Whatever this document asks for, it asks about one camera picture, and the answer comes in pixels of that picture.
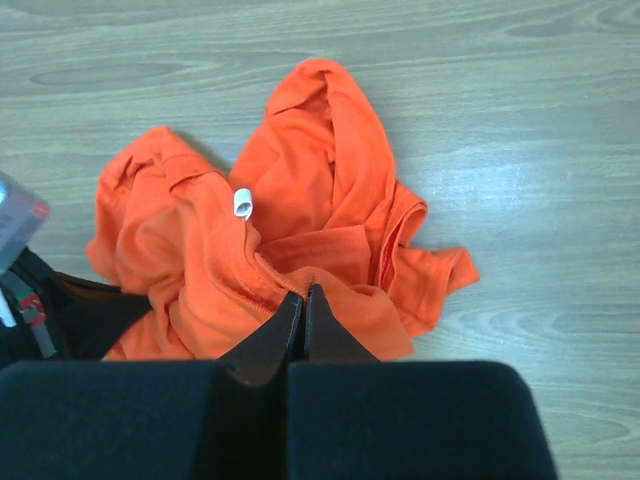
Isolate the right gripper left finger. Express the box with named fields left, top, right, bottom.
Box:
left=1, top=295, right=303, bottom=479

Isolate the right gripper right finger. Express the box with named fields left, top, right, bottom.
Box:
left=287, top=286, right=557, bottom=479

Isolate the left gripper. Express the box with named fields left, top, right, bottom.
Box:
left=1, top=248, right=151, bottom=368

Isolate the orange t shirt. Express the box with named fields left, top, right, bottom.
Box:
left=87, top=59, right=479, bottom=360

